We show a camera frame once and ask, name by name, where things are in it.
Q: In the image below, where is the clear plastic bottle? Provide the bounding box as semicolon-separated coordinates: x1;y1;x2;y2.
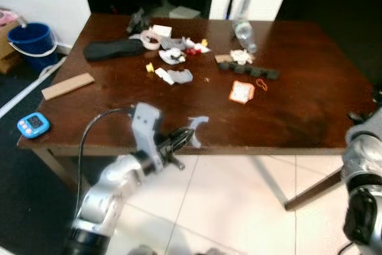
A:
231;11;259;55

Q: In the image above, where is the grey forked plastic piece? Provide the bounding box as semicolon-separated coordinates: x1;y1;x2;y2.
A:
186;115;210;149

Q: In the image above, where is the grey plastic scrap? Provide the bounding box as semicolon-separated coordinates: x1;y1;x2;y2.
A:
171;68;195;84
160;36;188;51

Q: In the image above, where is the dark brown wooden table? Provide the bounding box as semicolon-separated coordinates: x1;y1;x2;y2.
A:
17;13;378;211

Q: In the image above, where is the black shoe insole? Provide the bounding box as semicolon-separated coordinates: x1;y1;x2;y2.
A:
82;38;146;62

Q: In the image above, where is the orange rubber band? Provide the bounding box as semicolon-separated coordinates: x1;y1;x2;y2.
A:
255;78;270;93

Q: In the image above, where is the brown cardboard box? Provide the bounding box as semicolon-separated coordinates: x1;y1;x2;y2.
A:
0;25;24;75

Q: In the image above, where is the black block strip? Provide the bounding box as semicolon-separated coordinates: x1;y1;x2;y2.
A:
217;60;281;81

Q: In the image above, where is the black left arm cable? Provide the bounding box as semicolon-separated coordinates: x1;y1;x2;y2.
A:
75;107;137;214

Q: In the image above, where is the white plastic scrap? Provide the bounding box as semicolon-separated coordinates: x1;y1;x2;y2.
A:
155;67;175;86

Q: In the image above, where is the white tape roll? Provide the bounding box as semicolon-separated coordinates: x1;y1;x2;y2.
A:
140;30;162;51

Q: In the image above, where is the crumpled white tissue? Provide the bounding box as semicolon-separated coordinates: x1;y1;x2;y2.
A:
229;48;255;66

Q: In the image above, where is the pink patterned bag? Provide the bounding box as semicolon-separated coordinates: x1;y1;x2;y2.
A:
0;6;23;27

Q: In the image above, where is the white pipe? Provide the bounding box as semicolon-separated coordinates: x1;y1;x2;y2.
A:
0;57;67;119

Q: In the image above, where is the flat white box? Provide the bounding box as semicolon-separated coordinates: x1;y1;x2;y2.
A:
168;5;202;20

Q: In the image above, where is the black gadget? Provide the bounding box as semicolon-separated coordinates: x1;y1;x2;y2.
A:
126;9;150;35

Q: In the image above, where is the light wooden plank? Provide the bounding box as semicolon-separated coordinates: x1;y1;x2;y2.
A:
41;72;96;101

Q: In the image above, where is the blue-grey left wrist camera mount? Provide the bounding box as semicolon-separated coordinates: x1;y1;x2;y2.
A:
131;102;165;173

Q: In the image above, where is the orange white packet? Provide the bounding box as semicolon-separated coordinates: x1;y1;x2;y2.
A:
228;80;256;105

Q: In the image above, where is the blue digital timer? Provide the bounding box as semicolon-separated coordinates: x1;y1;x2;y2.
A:
16;112;51;140

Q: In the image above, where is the white card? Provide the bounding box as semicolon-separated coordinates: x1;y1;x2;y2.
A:
152;24;173;38

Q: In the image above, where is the white crumpled wrapper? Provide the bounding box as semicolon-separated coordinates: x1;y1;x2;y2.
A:
158;48;187;66

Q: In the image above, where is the blue plastic bucket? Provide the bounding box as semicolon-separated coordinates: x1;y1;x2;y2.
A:
6;21;59;72

